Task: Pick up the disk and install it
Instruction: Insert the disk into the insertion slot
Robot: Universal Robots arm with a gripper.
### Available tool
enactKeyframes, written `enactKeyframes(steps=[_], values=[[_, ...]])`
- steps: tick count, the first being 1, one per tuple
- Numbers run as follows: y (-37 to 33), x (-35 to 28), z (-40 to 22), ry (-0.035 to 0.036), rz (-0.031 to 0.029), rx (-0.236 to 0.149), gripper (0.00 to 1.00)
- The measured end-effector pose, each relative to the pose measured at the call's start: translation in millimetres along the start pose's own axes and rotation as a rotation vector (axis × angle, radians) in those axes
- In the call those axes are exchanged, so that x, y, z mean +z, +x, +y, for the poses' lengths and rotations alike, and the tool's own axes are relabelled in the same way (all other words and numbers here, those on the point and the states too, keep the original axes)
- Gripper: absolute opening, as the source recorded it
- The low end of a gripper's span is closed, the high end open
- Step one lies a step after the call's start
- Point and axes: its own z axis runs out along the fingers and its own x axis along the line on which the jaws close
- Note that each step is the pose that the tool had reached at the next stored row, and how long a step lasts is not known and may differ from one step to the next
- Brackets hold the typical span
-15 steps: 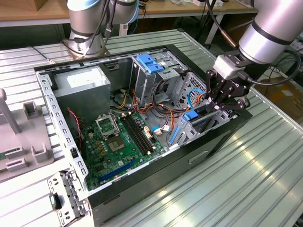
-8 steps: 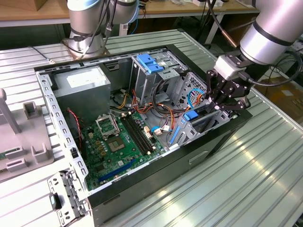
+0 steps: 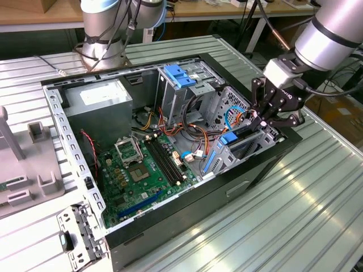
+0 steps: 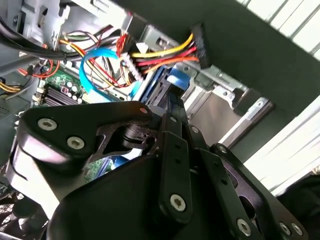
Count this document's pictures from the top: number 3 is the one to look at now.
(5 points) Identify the black cable loop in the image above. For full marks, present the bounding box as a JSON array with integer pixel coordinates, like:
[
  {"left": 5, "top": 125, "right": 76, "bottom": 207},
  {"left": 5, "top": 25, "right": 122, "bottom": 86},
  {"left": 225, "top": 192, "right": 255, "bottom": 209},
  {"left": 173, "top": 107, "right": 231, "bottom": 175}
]
[{"left": 183, "top": 95, "right": 208, "bottom": 134}]

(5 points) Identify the black stand pole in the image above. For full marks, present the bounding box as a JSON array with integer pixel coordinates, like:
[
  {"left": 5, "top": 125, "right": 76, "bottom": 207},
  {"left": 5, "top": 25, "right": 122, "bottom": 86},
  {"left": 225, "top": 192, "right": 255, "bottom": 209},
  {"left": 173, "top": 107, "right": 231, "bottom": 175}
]
[{"left": 235, "top": 0, "right": 261, "bottom": 57}]

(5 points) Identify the metal optical drive cage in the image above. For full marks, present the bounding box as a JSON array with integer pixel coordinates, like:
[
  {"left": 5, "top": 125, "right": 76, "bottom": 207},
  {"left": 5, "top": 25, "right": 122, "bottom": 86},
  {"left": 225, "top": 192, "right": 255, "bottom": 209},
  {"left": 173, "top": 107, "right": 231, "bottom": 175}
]
[{"left": 154, "top": 61, "right": 225, "bottom": 128}]

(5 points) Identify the blue expansion slot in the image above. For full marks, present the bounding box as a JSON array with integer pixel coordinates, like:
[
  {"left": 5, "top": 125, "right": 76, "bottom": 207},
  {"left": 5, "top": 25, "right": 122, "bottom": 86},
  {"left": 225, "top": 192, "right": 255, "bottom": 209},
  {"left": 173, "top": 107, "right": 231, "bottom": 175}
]
[{"left": 117, "top": 190, "right": 164, "bottom": 219}]

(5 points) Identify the CPU socket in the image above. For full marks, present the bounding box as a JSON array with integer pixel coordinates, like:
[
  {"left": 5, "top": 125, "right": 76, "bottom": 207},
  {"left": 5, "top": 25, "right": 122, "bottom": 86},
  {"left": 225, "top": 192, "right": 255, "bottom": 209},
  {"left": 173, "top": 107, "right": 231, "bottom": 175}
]
[{"left": 129, "top": 164, "right": 154, "bottom": 185}]

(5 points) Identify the short blue wire white plug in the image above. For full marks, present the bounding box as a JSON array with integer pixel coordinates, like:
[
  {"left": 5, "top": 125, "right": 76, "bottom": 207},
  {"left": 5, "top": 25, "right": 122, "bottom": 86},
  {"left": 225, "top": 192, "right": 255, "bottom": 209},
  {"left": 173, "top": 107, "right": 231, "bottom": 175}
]
[{"left": 181, "top": 150, "right": 205, "bottom": 164}]

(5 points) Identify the black cable bundle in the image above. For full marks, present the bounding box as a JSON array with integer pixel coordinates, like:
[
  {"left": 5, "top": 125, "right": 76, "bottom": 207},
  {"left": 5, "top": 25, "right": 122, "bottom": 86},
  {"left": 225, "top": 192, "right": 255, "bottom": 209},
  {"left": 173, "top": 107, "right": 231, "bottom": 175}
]
[{"left": 73, "top": 0, "right": 142, "bottom": 71}]

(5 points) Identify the blue plastic drive latch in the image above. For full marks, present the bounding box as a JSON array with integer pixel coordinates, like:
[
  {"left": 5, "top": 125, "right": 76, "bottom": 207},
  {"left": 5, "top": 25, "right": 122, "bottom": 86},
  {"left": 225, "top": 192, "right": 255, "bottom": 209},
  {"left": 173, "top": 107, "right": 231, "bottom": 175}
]
[{"left": 164, "top": 65, "right": 197, "bottom": 89}]

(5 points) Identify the black RAM slot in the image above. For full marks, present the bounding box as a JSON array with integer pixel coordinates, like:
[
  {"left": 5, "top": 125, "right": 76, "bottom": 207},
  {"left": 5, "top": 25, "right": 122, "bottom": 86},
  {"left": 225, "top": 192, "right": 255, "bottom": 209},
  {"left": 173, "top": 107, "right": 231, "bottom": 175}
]
[
  {"left": 145, "top": 138, "right": 180, "bottom": 188},
  {"left": 153, "top": 135, "right": 187, "bottom": 182}
]

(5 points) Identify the hard disk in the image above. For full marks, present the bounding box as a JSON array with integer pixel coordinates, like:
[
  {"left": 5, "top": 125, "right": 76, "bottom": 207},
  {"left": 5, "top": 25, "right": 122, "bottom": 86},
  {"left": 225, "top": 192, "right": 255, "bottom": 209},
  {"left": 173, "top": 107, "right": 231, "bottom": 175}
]
[{"left": 201, "top": 124, "right": 263, "bottom": 175}]

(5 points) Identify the black plastic retainer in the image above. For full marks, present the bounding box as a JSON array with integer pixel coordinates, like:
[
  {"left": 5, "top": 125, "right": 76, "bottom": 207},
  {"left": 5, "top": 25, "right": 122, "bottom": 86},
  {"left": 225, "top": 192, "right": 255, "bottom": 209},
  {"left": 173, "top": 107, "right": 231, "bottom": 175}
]
[{"left": 58, "top": 87, "right": 71, "bottom": 108}]

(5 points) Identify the grey parts rack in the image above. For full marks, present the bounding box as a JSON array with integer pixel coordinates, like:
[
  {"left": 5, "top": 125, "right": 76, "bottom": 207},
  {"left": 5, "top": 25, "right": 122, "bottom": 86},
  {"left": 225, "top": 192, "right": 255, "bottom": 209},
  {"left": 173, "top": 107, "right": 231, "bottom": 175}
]
[{"left": 0, "top": 105, "right": 76, "bottom": 219}]

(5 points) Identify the green motherboard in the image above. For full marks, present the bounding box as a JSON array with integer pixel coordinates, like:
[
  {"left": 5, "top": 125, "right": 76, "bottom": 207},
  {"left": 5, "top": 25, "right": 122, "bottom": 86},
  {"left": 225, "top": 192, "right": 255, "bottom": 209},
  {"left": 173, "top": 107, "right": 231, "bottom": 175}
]
[{"left": 98, "top": 133, "right": 201, "bottom": 229}]

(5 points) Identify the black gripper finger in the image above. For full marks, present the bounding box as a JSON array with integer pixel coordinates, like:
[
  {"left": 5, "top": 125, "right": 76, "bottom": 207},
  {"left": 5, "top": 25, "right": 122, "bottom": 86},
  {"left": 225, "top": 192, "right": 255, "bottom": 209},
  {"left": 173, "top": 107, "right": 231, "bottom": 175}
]
[
  {"left": 259, "top": 110, "right": 306, "bottom": 130},
  {"left": 250, "top": 76, "right": 275, "bottom": 120}
]

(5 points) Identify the black open PC case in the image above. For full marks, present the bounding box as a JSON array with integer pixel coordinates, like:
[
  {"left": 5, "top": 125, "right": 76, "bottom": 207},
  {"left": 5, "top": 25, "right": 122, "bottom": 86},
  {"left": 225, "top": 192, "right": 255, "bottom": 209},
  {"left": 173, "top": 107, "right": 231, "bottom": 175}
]
[{"left": 41, "top": 52, "right": 303, "bottom": 272}]

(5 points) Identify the yellow black wire bundle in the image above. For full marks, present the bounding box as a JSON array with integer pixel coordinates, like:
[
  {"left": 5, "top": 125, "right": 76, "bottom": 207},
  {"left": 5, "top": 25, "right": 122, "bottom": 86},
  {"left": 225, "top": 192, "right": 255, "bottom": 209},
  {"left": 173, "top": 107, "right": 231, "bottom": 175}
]
[{"left": 139, "top": 107, "right": 157, "bottom": 131}]

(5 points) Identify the wooden desk white frame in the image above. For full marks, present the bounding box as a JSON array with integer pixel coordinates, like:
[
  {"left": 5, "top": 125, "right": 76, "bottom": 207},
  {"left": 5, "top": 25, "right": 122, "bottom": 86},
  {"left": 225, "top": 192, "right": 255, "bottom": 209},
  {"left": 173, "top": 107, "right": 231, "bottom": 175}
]
[{"left": 0, "top": 0, "right": 323, "bottom": 54}]

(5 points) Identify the red black fan wire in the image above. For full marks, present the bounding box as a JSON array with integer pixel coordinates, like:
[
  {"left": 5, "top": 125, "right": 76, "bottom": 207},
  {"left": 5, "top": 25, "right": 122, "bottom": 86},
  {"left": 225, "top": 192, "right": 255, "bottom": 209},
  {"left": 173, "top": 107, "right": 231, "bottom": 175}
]
[{"left": 80, "top": 129, "right": 100, "bottom": 171}]

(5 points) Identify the orange power wire black plug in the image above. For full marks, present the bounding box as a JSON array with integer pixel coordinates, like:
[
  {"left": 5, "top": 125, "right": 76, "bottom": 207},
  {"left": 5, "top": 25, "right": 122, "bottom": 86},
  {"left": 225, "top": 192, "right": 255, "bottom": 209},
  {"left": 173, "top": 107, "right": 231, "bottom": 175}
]
[{"left": 185, "top": 109, "right": 260, "bottom": 159}]

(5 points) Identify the thin cable metal plug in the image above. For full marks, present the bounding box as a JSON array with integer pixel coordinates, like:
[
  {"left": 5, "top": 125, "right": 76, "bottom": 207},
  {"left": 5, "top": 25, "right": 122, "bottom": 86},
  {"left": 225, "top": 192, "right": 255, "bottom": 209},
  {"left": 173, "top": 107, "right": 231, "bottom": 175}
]
[{"left": 33, "top": 54, "right": 68, "bottom": 77}]

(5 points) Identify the black latch teal label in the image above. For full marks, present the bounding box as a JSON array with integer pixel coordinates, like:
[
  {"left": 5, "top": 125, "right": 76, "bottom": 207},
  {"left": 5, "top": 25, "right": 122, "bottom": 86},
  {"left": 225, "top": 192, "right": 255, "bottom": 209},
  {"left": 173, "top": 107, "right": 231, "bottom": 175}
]
[{"left": 58, "top": 231, "right": 75, "bottom": 252}]

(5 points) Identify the red orange wire bundle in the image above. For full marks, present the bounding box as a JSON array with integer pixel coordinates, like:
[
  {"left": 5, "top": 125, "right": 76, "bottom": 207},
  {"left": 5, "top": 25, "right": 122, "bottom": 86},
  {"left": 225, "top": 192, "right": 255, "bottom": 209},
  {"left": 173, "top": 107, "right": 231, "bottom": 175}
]
[{"left": 157, "top": 107, "right": 185, "bottom": 139}]

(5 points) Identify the hinged metal slot bracket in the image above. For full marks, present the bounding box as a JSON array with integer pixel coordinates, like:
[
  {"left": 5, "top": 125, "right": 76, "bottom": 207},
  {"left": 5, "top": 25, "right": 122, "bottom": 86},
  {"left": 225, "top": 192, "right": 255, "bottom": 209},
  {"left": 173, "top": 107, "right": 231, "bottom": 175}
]
[{"left": 56, "top": 203, "right": 110, "bottom": 271}]

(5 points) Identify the grey power supply unit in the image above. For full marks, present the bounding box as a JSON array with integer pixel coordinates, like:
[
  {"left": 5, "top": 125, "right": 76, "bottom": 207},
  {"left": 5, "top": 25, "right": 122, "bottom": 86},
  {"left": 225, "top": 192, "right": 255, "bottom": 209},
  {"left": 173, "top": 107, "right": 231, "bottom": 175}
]
[{"left": 62, "top": 79, "right": 134, "bottom": 147}]

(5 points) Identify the white box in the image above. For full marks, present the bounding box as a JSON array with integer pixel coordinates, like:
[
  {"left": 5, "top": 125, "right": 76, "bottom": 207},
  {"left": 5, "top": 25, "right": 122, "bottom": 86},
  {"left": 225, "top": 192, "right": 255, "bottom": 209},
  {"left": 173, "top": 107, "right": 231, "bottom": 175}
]
[{"left": 231, "top": 0, "right": 269, "bottom": 9}]

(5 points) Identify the large cardboard box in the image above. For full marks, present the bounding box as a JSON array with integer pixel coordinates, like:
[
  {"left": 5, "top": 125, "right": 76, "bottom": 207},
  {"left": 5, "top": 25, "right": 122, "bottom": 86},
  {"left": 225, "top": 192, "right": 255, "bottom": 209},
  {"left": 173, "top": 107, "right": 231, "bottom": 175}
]
[{"left": 305, "top": 90, "right": 363, "bottom": 142}]

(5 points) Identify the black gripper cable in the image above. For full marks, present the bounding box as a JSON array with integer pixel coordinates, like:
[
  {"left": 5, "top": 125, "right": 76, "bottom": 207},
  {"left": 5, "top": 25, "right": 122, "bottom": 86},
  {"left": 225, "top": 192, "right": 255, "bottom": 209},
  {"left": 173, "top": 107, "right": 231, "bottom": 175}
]
[{"left": 292, "top": 78, "right": 363, "bottom": 97}]

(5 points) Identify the grey wrist mount block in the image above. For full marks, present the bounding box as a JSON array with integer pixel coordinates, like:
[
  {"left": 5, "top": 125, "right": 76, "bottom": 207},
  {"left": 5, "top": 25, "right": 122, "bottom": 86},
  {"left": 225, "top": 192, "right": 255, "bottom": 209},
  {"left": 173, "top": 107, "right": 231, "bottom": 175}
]
[{"left": 262, "top": 58, "right": 297, "bottom": 89}]

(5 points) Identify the metal disk bay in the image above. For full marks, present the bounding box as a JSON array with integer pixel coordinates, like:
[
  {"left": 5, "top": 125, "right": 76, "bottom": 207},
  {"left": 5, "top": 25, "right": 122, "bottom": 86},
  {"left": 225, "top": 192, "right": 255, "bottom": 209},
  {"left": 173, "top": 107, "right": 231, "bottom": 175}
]
[{"left": 200, "top": 121, "right": 277, "bottom": 182}]

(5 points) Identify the blue data wire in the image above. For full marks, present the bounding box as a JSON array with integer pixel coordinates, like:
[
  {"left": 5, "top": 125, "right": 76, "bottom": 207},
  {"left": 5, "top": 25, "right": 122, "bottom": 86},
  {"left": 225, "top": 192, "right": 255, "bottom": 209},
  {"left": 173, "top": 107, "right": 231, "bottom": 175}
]
[{"left": 225, "top": 105, "right": 251, "bottom": 134}]

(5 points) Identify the black case fan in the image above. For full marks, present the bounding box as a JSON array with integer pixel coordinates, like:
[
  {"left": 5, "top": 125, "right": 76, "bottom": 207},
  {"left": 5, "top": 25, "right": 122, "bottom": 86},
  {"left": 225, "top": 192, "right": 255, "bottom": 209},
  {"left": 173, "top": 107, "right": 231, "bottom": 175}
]
[{"left": 76, "top": 129, "right": 103, "bottom": 190}]

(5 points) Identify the metal socket cover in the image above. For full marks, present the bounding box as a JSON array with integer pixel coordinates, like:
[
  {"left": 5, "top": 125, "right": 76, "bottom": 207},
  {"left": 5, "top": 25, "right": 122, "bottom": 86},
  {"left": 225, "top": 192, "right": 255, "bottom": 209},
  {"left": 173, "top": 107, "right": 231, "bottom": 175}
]
[{"left": 114, "top": 137, "right": 144, "bottom": 168}]

